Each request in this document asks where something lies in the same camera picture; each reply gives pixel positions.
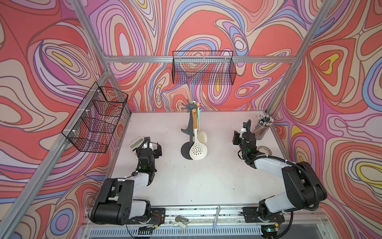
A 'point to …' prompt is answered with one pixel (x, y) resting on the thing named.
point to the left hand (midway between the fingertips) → (151, 144)
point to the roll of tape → (266, 148)
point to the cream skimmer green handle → (202, 136)
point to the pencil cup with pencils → (265, 121)
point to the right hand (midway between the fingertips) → (239, 134)
